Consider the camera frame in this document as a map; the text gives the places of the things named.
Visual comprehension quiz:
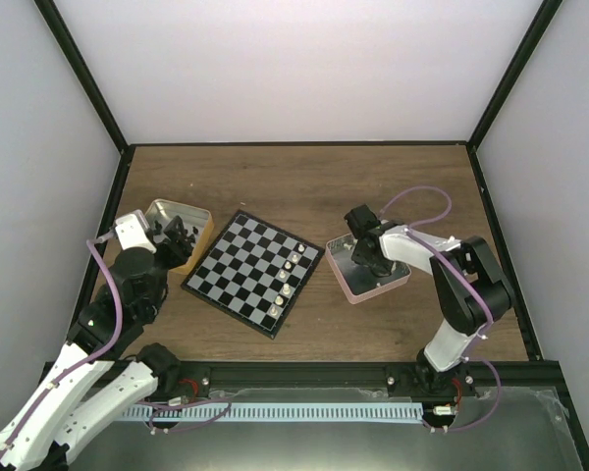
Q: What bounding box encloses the black chess pieces pile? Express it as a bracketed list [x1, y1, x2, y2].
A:
[153, 216, 198, 257]

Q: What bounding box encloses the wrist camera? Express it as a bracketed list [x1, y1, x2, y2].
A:
[344, 204, 380, 239]
[114, 210, 156, 253]

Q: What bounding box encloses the yellow tin box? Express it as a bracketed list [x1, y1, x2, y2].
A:
[144, 198, 214, 275]

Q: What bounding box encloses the light blue slotted cable duct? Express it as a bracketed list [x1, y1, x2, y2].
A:
[120, 401, 423, 424]

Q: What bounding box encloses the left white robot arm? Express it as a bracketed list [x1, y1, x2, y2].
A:
[0, 210, 195, 470]

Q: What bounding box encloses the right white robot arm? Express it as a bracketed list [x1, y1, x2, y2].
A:
[348, 219, 515, 395]

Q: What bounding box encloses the pink tin box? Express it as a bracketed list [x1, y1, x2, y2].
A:
[325, 234, 411, 304]

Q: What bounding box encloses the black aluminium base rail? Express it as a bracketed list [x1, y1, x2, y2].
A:
[175, 360, 565, 398]

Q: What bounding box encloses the black and white chessboard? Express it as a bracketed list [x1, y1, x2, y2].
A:
[182, 210, 325, 339]

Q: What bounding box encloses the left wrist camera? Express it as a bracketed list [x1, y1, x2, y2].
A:
[114, 210, 156, 253]

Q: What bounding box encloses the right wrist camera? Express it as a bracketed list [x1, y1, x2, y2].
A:
[344, 204, 380, 239]

